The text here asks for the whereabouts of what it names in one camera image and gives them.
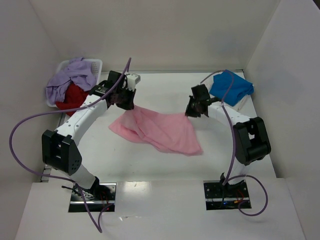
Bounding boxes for pink t shirt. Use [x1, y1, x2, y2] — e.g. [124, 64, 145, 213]
[109, 105, 203, 156]

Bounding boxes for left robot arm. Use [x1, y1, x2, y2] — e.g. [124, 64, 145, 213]
[41, 71, 141, 201]

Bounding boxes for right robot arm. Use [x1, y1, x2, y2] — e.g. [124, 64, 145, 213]
[185, 84, 271, 186]

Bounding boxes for white laundry basket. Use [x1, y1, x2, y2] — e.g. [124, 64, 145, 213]
[46, 57, 104, 109]

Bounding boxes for blue folded t shirt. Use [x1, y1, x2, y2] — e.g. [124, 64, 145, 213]
[209, 70, 254, 107]

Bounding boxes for white folded t shirt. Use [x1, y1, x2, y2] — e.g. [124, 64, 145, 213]
[233, 95, 255, 115]

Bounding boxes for red t shirt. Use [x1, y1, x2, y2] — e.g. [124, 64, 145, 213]
[55, 83, 89, 110]

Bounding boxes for purple t shirt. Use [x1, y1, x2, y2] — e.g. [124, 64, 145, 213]
[45, 56, 99, 106]

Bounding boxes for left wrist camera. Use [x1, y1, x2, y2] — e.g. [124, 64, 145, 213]
[124, 73, 141, 91]

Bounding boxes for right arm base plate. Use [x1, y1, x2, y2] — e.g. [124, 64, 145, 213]
[203, 180, 252, 211]

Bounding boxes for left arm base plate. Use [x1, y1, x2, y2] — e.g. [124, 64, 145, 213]
[66, 182, 117, 213]

